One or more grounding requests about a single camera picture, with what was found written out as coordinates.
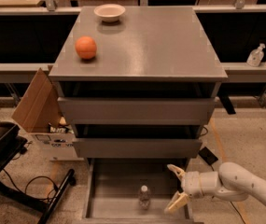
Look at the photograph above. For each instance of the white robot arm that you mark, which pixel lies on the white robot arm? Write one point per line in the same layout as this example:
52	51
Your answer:
231	182

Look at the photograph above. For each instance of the orange ball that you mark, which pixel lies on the orange ball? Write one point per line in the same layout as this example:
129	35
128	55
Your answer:
86	48

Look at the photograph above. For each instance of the open cardboard box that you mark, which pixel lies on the open cardboard box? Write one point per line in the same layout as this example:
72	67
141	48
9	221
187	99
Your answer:
39	114

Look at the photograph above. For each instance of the grey middle drawer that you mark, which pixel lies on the grey middle drawer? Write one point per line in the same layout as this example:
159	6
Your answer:
136	148

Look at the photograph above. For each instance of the clear plastic water bottle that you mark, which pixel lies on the clear plastic water bottle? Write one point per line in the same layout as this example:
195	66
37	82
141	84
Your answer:
144	197

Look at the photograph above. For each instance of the grey open bottom drawer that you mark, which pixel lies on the grey open bottom drawer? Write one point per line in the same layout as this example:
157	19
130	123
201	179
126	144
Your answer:
113	190

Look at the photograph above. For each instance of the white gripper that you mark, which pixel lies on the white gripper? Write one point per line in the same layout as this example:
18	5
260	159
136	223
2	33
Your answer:
190	184

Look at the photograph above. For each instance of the grey drawer cabinet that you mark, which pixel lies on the grey drawer cabinet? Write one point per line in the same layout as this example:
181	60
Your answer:
152	52

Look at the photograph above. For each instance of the clear sanitizer bottle left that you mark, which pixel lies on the clear sanitizer bottle left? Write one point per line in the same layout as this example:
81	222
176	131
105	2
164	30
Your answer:
256	55

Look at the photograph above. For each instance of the white ceramic bowl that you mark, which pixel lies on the white ceramic bowl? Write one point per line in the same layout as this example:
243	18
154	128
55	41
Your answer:
109	12

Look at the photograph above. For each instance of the black power adapter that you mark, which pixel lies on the black power adapter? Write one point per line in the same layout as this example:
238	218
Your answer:
208	156

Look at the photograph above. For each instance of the grey top drawer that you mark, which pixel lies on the grey top drawer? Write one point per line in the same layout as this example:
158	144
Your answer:
137	111

